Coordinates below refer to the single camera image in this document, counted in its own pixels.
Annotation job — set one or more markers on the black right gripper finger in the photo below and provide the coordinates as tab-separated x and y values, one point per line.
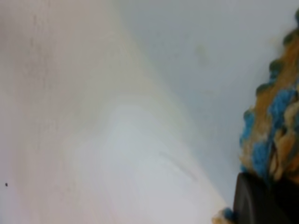
255	203

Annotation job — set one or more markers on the blue and tan zigzag rag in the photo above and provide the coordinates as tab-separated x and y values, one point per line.
270	138

